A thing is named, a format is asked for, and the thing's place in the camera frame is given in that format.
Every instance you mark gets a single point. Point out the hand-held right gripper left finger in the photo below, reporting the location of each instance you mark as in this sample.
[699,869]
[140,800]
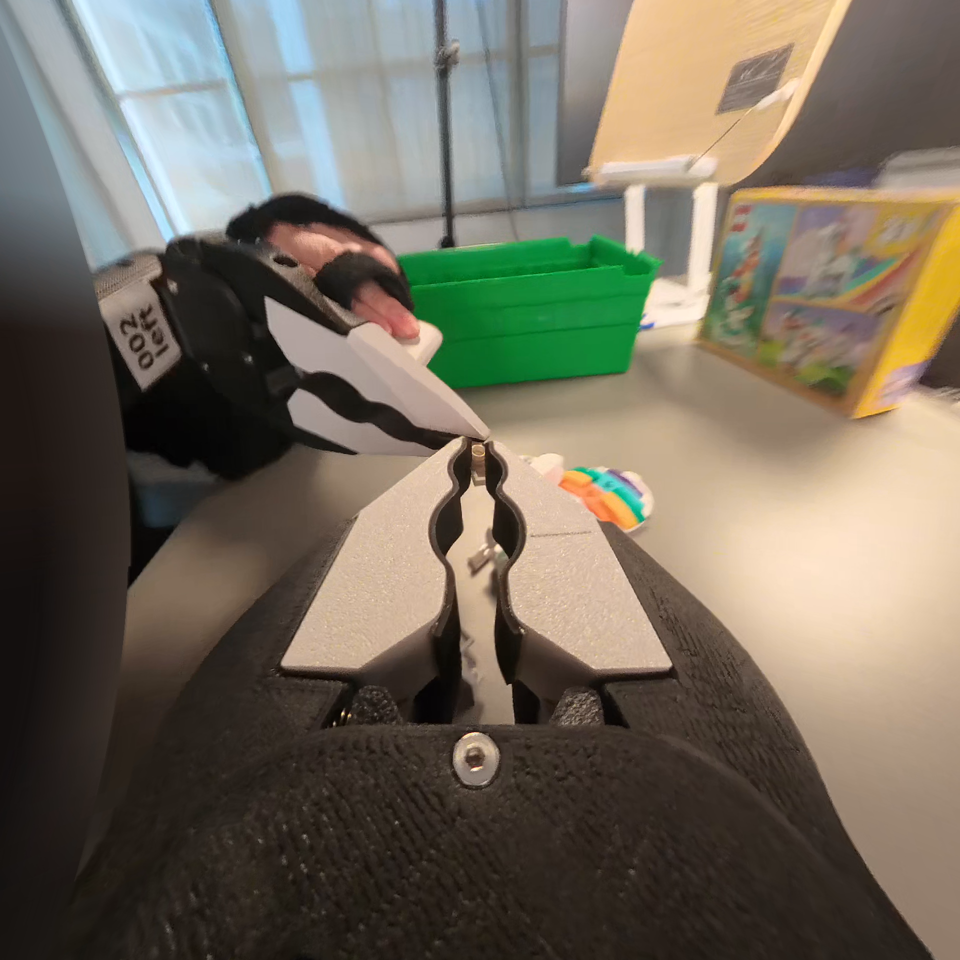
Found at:
[360,592]

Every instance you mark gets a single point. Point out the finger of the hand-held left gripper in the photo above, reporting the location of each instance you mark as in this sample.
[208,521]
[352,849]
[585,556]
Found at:
[352,427]
[405,382]

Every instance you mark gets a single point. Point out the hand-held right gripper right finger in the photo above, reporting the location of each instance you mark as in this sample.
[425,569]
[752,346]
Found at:
[577,592]

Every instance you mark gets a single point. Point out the green plastic bin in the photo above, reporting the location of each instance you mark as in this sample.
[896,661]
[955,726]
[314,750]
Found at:
[540,322]

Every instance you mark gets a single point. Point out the small grey lego piece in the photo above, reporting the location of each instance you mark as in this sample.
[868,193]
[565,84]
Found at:
[487,553]

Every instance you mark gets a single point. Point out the rainbow lego build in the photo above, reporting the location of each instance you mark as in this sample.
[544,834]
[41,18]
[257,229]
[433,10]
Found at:
[607,495]

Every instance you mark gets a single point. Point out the small white lego piece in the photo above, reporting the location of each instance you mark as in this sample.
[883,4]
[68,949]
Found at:
[546,469]

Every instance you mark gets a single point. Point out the yellow lego set box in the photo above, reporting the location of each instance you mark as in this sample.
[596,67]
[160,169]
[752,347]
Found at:
[817,300]

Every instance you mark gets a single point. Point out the person's left hand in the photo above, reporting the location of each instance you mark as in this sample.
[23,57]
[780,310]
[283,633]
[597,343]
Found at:
[352,262]

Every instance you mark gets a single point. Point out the person's dark clothing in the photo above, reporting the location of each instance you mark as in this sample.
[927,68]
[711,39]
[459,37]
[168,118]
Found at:
[52,525]

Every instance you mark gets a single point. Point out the black light stand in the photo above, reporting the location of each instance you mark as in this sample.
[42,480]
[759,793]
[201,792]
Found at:
[447,135]

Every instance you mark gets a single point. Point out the wooden book stand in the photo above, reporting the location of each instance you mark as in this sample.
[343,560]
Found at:
[697,82]

